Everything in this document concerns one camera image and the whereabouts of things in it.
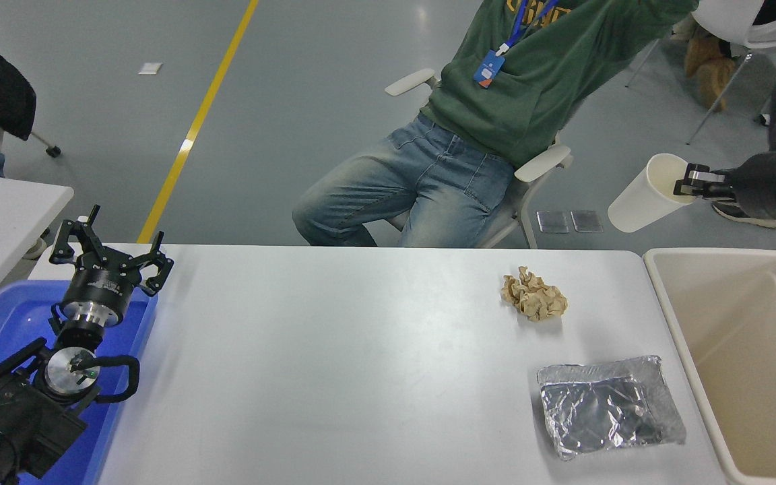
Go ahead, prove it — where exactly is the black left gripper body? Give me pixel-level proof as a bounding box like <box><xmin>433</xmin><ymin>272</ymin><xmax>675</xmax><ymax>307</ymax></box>
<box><xmin>61</xmin><ymin>259</ymin><xmax>138</xmax><ymax>312</ymax></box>

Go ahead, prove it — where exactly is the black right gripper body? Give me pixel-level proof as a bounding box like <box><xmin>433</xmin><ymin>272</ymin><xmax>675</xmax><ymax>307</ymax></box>
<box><xmin>725</xmin><ymin>152</ymin><xmax>776</xmax><ymax>223</ymax></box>

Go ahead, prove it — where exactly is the white paper cup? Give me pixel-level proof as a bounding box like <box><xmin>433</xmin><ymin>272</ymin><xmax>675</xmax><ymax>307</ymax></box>
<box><xmin>607</xmin><ymin>153</ymin><xmax>699</xmax><ymax>234</ymax></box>

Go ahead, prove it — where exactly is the tan paper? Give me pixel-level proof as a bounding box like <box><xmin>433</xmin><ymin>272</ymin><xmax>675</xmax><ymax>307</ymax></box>
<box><xmin>501</xmin><ymin>266</ymin><xmax>569</xmax><ymax>323</ymax></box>

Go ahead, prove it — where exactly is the white side table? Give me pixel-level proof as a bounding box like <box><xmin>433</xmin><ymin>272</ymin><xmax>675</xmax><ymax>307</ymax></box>
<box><xmin>0</xmin><ymin>171</ymin><xmax>75</xmax><ymax>321</ymax></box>

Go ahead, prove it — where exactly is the chair with black caster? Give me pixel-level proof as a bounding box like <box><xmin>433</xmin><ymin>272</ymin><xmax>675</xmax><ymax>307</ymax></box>
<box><xmin>0</xmin><ymin>125</ymin><xmax>63</xmax><ymax>159</ymax></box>

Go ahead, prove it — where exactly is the blue plastic tray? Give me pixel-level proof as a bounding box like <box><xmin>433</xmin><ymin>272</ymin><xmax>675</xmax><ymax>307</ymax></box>
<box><xmin>0</xmin><ymin>280</ymin><xmax>160</xmax><ymax>485</ymax></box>

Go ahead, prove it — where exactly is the person with tan boots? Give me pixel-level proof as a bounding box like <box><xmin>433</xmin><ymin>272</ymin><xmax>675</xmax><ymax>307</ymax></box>
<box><xmin>672</xmin><ymin>0</ymin><xmax>776</xmax><ymax>112</ymax></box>

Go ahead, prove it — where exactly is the white grey office chair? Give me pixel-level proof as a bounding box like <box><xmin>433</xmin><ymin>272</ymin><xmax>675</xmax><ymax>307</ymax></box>
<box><xmin>385</xmin><ymin>67</ymin><xmax>574</xmax><ymax>250</ymax></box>

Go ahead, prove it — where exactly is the white shell chair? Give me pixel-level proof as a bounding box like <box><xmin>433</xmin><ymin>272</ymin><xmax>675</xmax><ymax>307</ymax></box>
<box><xmin>625</xmin><ymin>0</ymin><xmax>776</xmax><ymax>146</ymax></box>

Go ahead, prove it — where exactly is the large pale plastic bin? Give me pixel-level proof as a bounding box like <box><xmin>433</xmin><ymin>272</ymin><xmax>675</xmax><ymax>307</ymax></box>
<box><xmin>643</xmin><ymin>248</ymin><xmax>776</xmax><ymax>485</ymax></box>

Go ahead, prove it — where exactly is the seated person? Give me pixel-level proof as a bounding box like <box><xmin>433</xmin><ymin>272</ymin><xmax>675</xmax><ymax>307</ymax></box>
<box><xmin>292</xmin><ymin>0</ymin><xmax>699</xmax><ymax>247</ymax></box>

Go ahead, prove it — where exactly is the blue lanyard badge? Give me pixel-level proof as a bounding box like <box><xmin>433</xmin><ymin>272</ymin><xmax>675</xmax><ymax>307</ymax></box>
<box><xmin>473</xmin><ymin>0</ymin><xmax>560</xmax><ymax>90</ymax></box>

